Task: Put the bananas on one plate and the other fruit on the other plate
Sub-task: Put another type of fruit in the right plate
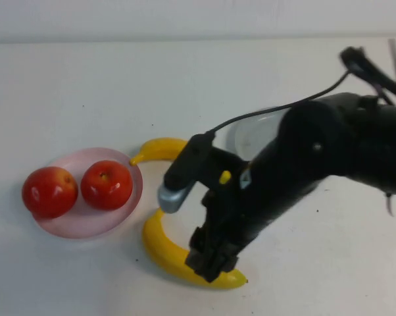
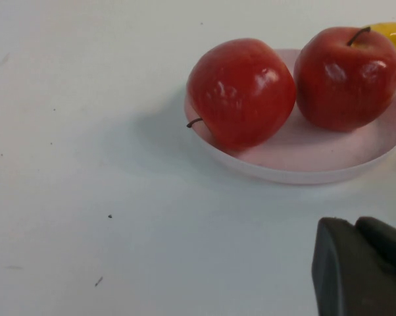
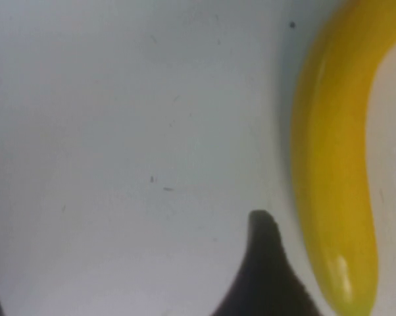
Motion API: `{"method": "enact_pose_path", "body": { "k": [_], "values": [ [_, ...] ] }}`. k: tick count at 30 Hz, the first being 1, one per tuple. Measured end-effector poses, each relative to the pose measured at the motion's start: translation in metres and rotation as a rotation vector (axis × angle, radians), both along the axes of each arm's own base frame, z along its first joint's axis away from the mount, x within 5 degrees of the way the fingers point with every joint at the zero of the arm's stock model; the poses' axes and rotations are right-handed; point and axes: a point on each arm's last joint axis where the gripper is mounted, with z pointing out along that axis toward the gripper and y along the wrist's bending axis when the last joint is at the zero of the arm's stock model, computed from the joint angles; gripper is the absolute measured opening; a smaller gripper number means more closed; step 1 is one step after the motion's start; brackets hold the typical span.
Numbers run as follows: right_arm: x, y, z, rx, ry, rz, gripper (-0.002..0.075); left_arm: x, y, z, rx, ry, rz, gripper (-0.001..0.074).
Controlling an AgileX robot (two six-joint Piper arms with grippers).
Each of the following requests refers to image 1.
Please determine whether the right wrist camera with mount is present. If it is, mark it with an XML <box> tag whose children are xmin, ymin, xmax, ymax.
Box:
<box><xmin>157</xmin><ymin>134</ymin><xmax>216</xmax><ymax>215</ymax></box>

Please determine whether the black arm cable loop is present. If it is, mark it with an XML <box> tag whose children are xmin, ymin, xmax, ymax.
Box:
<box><xmin>339</xmin><ymin>45</ymin><xmax>396</xmax><ymax>106</ymax></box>

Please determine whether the pink round plate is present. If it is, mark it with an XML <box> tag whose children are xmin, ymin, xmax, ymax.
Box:
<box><xmin>32</xmin><ymin>147</ymin><xmax>143</xmax><ymax>240</ymax></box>

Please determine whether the black right camera cable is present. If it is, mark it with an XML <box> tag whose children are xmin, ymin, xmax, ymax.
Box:
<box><xmin>205</xmin><ymin>67</ymin><xmax>353</xmax><ymax>139</ymax></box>

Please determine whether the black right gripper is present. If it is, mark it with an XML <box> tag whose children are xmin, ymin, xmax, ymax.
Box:
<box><xmin>186</xmin><ymin>147</ymin><xmax>261</xmax><ymax>283</ymax></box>

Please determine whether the red plastic apple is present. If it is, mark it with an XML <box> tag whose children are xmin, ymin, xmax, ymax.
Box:
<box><xmin>80</xmin><ymin>160</ymin><xmax>134</xmax><ymax>211</ymax></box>
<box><xmin>21</xmin><ymin>166</ymin><xmax>79</xmax><ymax>219</ymax></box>

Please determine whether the yellow plastic banana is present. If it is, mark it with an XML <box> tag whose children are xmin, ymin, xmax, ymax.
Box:
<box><xmin>129</xmin><ymin>137</ymin><xmax>232</xmax><ymax>185</ymax></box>
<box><xmin>141</xmin><ymin>207</ymin><xmax>249</xmax><ymax>290</ymax></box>

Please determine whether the thin grey cable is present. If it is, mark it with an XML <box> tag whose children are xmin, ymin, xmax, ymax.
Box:
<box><xmin>390</xmin><ymin>38</ymin><xmax>396</xmax><ymax>83</ymax></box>

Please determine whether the grey round plate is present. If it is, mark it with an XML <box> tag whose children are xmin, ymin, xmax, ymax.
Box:
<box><xmin>226</xmin><ymin>107</ymin><xmax>284</xmax><ymax>162</ymax></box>

